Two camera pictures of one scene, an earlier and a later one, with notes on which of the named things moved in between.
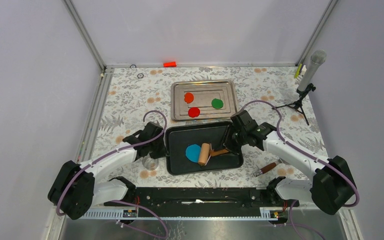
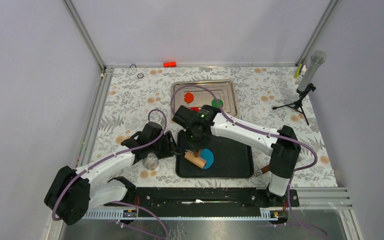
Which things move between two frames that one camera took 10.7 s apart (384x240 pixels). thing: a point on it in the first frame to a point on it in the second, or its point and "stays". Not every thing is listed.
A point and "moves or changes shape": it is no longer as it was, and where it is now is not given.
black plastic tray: [180, 135] moves or changes shape
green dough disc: [217, 103] stays
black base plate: [169, 198] stays
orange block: [169, 64] stays
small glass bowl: [150, 164] stays
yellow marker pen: [298, 70] stays
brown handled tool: [264, 169] stays
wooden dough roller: [206, 152] to [196, 160]
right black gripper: [227, 144] to [197, 146]
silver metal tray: [203, 100] stays
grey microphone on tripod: [305, 86] stays
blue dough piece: [193, 152] to [207, 155]
